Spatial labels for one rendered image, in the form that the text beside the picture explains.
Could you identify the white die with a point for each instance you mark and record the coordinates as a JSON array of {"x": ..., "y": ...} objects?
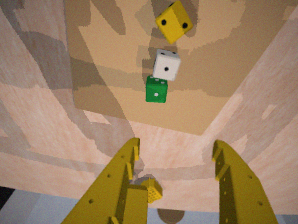
[{"x": 166, "y": 65}]

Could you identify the green die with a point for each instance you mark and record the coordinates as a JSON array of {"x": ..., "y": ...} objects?
[{"x": 156, "y": 90}]

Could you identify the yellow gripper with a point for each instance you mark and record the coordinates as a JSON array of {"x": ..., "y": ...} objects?
[{"x": 242, "y": 199}]

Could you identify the tan square mat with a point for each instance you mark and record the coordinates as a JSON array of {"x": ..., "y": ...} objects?
[{"x": 113, "y": 44}]

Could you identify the yellow die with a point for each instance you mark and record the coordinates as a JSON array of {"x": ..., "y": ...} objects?
[{"x": 174, "y": 22}]

